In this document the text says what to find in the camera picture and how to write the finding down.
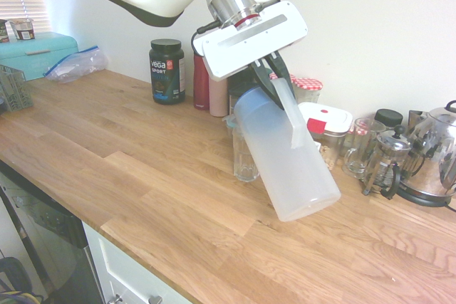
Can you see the red water bottle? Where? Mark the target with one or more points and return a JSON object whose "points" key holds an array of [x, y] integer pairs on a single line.
{"points": [[201, 87]]}

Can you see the jar with black lid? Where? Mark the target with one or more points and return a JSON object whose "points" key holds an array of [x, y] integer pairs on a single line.
{"points": [[388, 117]]}

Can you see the yogurt cup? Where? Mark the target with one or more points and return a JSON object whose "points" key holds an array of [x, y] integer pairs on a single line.
{"points": [[23, 31]]}

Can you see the black dishwasher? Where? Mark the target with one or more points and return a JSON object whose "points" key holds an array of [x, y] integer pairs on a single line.
{"points": [[46, 218]]}

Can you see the clear zip plastic bag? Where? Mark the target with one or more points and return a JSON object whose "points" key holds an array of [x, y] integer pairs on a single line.
{"points": [[75, 67]]}

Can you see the stainless steel electric kettle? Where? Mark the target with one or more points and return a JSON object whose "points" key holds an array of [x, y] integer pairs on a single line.
{"points": [[431, 147]]}

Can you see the glass container teal clip lid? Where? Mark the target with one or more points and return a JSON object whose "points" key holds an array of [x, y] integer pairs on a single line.
{"points": [[229, 122]]}

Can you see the grey plastic basket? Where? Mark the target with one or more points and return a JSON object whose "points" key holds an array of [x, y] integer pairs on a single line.
{"points": [[16, 90]]}

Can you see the translucent pitcher with blue lid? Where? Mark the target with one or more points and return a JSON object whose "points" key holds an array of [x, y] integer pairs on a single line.
{"points": [[285, 176]]}

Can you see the teal bread box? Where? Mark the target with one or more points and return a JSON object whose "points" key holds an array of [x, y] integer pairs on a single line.
{"points": [[35, 51]]}

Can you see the small jar red checkered lid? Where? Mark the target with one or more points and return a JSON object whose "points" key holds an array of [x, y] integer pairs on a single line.
{"points": [[350, 131]]}

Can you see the cereal container white red lid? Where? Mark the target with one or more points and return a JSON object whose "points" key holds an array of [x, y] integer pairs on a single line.
{"points": [[335, 119]]}

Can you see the black shaker bottle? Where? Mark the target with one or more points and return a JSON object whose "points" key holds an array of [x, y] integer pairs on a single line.
{"points": [[238, 81]]}

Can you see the clear glass mug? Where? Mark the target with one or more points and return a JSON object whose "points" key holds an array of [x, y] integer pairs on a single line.
{"points": [[360, 161]]}

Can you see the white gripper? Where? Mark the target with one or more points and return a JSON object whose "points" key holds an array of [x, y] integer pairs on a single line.
{"points": [[256, 44]]}

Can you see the glass French press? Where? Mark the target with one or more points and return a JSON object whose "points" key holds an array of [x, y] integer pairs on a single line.
{"points": [[386, 161]]}

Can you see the white cabinet drawer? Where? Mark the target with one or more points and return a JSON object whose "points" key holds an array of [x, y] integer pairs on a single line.
{"points": [[117, 272]]}

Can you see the green labelled cup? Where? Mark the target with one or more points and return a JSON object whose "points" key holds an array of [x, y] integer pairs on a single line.
{"points": [[3, 33]]}

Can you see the clear faceted drinking glass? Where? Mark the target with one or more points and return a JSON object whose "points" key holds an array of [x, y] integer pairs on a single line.
{"points": [[242, 165]]}

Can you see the black Vega protein tub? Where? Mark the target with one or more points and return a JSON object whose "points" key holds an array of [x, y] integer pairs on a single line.
{"points": [[167, 69]]}

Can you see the pink water bottle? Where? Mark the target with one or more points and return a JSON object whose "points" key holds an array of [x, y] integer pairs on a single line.
{"points": [[218, 101]]}

